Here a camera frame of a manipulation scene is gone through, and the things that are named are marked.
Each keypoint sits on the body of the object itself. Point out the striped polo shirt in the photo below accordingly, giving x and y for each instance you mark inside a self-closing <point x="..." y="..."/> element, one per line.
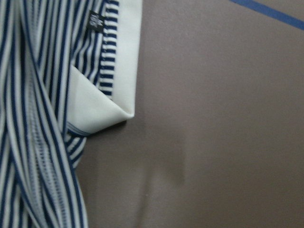
<point x="67" y="70"/>

